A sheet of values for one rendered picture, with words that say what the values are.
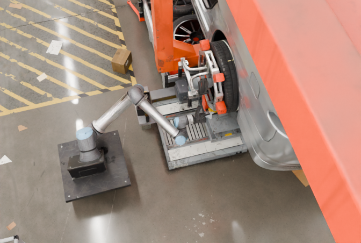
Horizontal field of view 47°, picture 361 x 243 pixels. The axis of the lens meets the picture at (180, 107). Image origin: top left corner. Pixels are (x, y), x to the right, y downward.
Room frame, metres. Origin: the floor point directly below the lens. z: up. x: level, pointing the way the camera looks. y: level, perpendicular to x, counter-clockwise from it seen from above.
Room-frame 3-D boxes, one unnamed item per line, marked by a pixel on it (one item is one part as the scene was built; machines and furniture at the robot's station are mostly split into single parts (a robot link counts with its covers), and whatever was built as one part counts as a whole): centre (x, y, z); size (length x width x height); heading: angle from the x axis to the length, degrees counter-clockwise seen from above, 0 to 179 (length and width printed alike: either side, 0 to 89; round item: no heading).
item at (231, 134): (2.34, -0.43, 0.13); 0.50 x 0.36 x 0.10; 15
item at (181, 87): (2.58, -0.15, 0.26); 0.42 x 0.18 x 0.35; 105
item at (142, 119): (2.28, 0.37, 0.44); 0.43 x 0.17 x 0.03; 15
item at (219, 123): (2.34, -0.43, 0.32); 0.40 x 0.30 x 0.28; 15
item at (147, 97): (2.25, 0.36, 0.51); 0.20 x 0.14 x 0.13; 6
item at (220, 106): (1.99, -0.35, 0.85); 0.09 x 0.08 x 0.07; 15
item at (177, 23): (3.16, -0.17, 0.39); 0.66 x 0.66 x 0.24
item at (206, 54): (2.29, -0.26, 0.85); 0.54 x 0.07 x 0.54; 15
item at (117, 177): (1.71, 0.82, 0.15); 0.60 x 0.60 x 0.30; 16
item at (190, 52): (2.79, -0.16, 0.69); 0.52 x 0.17 x 0.35; 105
